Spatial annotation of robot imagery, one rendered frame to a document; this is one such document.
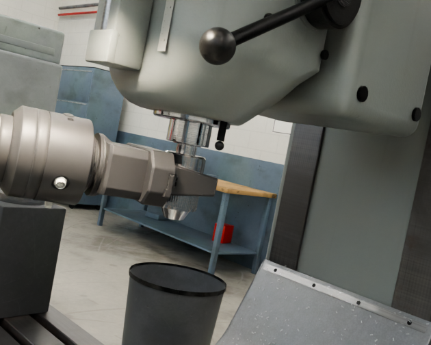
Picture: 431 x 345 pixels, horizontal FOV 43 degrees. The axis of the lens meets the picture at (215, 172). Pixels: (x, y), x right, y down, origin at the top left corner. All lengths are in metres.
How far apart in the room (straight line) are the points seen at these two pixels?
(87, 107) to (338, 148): 7.00
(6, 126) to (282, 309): 0.57
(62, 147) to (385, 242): 0.52
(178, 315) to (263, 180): 3.73
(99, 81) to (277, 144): 2.99
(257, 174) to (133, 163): 5.59
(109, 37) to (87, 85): 7.39
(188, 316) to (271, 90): 2.00
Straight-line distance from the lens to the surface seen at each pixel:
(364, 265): 0.88
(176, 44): 0.51
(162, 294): 2.46
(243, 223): 6.20
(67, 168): 0.52
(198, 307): 2.50
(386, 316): 0.86
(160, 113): 0.58
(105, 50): 0.52
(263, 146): 6.12
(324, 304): 0.90
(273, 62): 0.55
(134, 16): 0.53
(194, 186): 0.57
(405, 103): 0.71
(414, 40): 0.72
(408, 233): 0.84
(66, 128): 0.53
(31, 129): 0.52
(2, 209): 0.92
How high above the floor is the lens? 1.29
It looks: 3 degrees down
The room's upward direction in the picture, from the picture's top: 11 degrees clockwise
